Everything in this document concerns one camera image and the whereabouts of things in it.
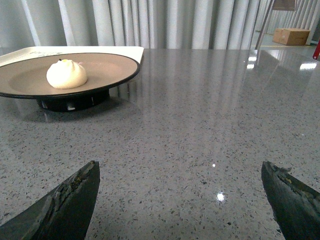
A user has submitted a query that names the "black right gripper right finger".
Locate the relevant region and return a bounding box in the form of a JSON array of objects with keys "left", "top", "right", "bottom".
[{"left": 261, "top": 161, "right": 320, "bottom": 240}]

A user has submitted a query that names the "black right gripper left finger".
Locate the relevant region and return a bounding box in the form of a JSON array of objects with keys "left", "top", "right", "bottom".
[{"left": 0, "top": 161, "right": 100, "bottom": 240}]

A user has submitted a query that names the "tan plate with black rim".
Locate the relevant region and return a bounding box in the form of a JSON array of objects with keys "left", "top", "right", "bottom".
[{"left": 0, "top": 52, "right": 140, "bottom": 112}]

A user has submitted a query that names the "white steamed bun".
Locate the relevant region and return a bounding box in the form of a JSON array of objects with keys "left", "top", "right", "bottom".
[{"left": 46, "top": 59, "right": 88, "bottom": 89}]

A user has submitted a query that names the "cream rectangular serving tray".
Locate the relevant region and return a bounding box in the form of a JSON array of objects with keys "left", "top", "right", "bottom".
[{"left": 0, "top": 46, "right": 144, "bottom": 67}]

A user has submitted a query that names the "brown cardboard box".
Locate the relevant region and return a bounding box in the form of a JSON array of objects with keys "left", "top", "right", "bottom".
[{"left": 272, "top": 28, "right": 310, "bottom": 46}]

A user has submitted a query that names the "grey pleated curtain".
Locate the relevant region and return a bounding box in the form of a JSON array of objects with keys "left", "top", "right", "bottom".
[{"left": 0, "top": 0, "right": 261, "bottom": 50}]

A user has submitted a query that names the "red metal post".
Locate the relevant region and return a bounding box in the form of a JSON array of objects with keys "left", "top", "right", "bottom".
[{"left": 312, "top": 40, "right": 320, "bottom": 60}]

